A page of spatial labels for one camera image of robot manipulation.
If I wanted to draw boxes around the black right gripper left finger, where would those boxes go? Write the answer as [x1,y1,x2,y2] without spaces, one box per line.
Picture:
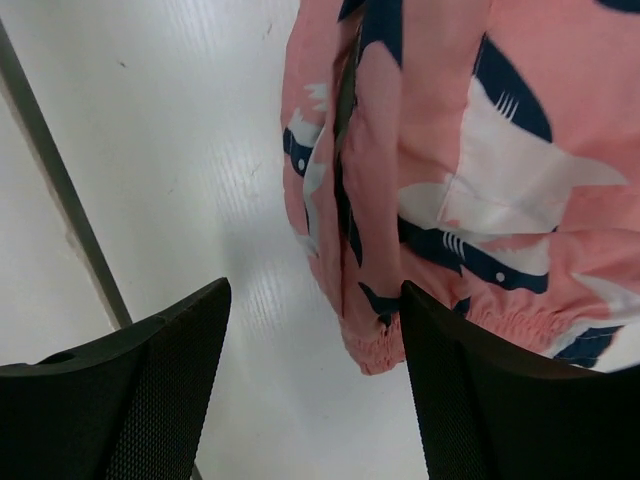
[1,278,232,479]

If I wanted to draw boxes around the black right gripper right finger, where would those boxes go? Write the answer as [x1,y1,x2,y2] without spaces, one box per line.
[400,282,639,479]

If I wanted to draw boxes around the pink shark print shorts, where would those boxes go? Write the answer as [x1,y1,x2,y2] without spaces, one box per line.
[281,1,639,375]

